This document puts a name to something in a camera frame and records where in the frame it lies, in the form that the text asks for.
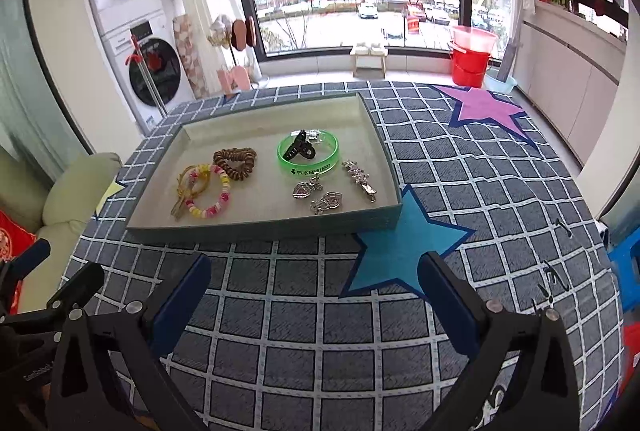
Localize rolled patterned mat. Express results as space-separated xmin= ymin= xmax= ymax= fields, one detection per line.
xmin=172 ymin=14 xmax=209 ymax=100

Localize white washing machine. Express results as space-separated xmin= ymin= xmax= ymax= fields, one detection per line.
xmin=100 ymin=11 xmax=197 ymax=133

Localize grey checked star tablecloth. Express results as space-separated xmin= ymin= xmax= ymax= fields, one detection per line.
xmin=62 ymin=80 xmax=626 ymax=431

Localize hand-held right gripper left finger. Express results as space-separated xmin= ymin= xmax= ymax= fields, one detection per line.
xmin=37 ymin=252 xmax=213 ymax=431

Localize beige jewelry tray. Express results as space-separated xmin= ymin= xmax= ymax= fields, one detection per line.
xmin=125 ymin=92 xmax=404 ymax=245

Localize colourful beaded bracelet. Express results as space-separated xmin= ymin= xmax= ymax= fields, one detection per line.
xmin=184 ymin=164 xmax=234 ymax=220

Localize small wooden stool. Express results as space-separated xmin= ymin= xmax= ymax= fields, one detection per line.
xmin=349 ymin=46 xmax=390 ymax=80

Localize pink plastic basin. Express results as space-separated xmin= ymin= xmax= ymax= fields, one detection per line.
xmin=450 ymin=25 xmax=500 ymax=54

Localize slipper drying rack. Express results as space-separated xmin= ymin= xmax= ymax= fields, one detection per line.
xmin=207 ymin=14 xmax=264 ymax=93

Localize tan braided rope bracelet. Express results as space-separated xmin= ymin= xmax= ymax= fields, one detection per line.
xmin=171 ymin=165 xmax=211 ymax=221

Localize mop with red head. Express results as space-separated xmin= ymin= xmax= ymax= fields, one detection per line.
xmin=130 ymin=36 xmax=169 ymax=118

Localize blue plastic stool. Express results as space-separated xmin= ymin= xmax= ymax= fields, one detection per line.
xmin=607 ymin=240 xmax=640 ymax=293

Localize cream sofa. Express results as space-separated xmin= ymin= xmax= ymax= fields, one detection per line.
xmin=0 ymin=152 xmax=124 ymax=314

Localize silver heart pendant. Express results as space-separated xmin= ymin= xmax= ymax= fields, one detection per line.
xmin=290 ymin=176 xmax=321 ymax=201
xmin=310 ymin=192 xmax=345 ymax=216

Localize light blue plastic basin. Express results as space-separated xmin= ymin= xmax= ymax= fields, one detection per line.
xmin=484 ymin=68 xmax=519 ymax=93

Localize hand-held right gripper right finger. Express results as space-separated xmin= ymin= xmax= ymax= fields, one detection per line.
xmin=417 ymin=251 xmax=583 ymax=431

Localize red plastic bucket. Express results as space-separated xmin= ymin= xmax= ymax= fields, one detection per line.
xmin=448 ymin=41 xmax=493 ymax=88

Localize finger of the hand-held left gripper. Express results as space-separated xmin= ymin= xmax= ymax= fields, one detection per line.
xmin=45 ymin=261 xmax=107 ymax=314
xmin=0 ymin=238 xmax=52 ymax=286

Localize brown spiral hair tie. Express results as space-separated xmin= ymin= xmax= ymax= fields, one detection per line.
xmin=213 ymin=147 xmax=258 ymax=185

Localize silver star hair clip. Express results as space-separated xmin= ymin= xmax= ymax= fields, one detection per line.
xmin=341 ymin=158 xmax=380 ymax=204

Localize black hair claw clip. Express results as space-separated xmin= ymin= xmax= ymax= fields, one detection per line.
xmin=281 ymin=128 xmax=317 ymax=162

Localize red printed cushion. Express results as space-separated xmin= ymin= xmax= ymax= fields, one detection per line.
xmin=0 ymin=210 xmax=38 ymax=314

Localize white low cabinet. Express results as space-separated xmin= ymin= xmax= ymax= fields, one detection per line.
xmin=510 ymin=0 xmax=632 ymax=168

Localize green translucent bracelet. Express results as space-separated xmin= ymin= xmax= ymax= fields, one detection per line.
xmin=276 ymin=130 xmax=342 ymax=180

